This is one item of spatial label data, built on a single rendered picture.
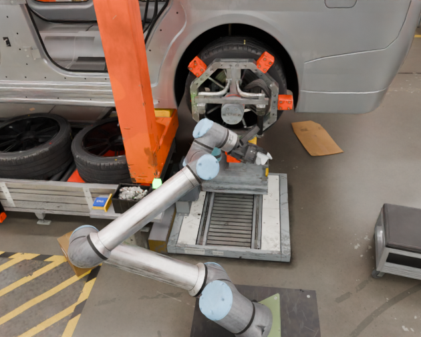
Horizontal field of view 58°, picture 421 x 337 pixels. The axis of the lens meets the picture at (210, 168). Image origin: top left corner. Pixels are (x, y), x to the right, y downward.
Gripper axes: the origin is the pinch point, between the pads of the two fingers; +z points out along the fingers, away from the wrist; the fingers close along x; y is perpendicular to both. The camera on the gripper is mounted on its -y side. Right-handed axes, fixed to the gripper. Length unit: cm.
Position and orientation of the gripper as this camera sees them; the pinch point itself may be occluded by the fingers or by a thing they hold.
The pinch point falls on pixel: (269, 156)
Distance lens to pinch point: 172.0
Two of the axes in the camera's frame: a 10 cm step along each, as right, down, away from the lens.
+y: -3.3, 9.3, -1.5
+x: 4.4, 0.1, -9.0
